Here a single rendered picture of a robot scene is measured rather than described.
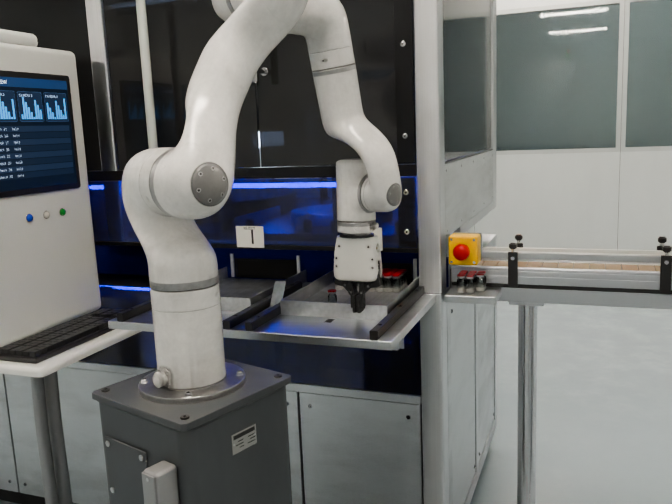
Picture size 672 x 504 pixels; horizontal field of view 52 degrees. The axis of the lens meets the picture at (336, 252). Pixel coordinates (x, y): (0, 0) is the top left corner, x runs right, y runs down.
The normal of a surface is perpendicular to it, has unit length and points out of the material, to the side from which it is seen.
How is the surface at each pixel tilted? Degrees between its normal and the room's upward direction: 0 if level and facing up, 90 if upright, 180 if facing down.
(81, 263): 90
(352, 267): 93
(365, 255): 89
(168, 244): 31
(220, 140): 68
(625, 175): 90
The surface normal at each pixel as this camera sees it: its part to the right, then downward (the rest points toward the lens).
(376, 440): -0.36, 0.18
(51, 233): 0.94, 0.02
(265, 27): 0.32, 0.62
